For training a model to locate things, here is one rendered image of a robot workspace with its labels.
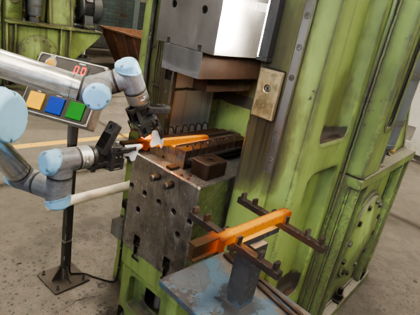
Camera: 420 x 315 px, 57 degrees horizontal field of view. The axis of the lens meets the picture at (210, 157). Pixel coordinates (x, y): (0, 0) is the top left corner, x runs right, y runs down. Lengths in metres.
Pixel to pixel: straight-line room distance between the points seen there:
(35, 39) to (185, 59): 4.84
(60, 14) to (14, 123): 5.42
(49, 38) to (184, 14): 4.90
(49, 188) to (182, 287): 0.50
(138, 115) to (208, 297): 0.63
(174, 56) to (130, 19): 9.48
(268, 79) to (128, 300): 1.22
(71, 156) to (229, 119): 0.94
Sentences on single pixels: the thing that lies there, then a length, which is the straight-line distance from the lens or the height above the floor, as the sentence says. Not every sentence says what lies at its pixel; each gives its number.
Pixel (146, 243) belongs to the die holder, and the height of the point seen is 0.55.
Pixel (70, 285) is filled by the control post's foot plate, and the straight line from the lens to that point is 2.30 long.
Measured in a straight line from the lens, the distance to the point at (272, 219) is 1.11.
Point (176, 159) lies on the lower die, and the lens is 1.52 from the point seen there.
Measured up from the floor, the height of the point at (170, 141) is 1.01.
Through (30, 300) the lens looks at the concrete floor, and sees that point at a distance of 2.25.
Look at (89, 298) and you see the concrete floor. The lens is 2.24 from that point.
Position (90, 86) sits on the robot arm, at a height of 1.25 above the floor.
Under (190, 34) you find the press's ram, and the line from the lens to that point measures 1.44.
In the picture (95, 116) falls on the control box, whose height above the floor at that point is 0.99.
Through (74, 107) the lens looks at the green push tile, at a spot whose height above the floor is 1.02.
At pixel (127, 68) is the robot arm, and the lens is 1.24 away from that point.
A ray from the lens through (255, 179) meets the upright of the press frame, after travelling 1.46.
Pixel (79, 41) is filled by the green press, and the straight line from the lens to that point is 6.67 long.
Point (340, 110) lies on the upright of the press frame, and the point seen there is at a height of 1.23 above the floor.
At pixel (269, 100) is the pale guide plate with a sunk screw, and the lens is 1.37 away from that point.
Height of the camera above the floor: 1.49
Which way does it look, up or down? 20 degrees down
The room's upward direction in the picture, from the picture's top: 11 degrees clockwise
